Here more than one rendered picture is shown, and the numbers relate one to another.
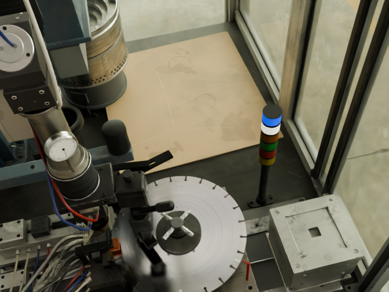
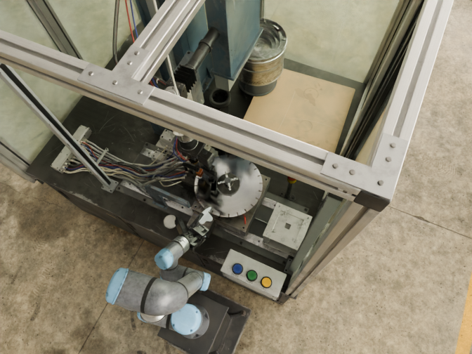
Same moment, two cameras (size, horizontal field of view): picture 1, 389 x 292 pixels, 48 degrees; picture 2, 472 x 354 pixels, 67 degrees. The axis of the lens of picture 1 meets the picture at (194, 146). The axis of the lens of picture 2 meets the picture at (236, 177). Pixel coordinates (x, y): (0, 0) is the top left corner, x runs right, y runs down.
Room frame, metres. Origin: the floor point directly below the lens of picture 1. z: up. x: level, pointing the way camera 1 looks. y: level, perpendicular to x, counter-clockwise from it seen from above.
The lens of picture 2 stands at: (-0.02, -0.40, 2.54)
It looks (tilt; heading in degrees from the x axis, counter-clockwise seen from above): 66 degrees down; 39
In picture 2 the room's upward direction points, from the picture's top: 5 degrees counter-clockwise
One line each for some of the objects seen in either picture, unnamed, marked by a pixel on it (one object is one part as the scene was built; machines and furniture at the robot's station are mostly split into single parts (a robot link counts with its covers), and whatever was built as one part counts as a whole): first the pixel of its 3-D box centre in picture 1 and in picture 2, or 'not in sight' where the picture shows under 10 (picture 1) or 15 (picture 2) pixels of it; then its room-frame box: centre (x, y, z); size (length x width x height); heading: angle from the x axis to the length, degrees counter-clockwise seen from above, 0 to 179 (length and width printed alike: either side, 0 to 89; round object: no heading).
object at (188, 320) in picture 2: not in sight; (185, 318); (-0.11, -0.13, 0.91); 0.13 x 0.12 x 0.14; 108
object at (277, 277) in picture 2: not in sight; (253, 274); (0.21, -0.26, 0.82); 0.28 x 0.11 x 0.15; 99
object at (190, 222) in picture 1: (178, 230); (227, 183); (0.49, 0.06, 0.96); 0.11 x 0.11 x 0.03
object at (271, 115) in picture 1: (271, 115); not in sight; (0.67, -0.19, 1.14); 0.05 x 0.04 x 0.03; 9
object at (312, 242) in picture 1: (310, 244); (286, 230); (0.48, -0.28, 0.82); 0.18 x 0.18 x 0.15; 9
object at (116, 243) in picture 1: (99, 252); (192, 170); (0.46, 0.25, 0.95); 0.10 x 0.03 x 0.07; 99
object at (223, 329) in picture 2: not in sight; (203, 324); (-0.11, -0.13, 0.37); 0.40 x 0.40 x 0.75; 9
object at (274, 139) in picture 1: (270, 132); not in sight; (0.67, -0.19, 1.08); 0.05 x 0.04 x 0.03; 9
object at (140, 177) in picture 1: (135, 201); (207, 162); (0.45, 0.13, 1.17); 0.06 x 0.05 x 0.20; 90
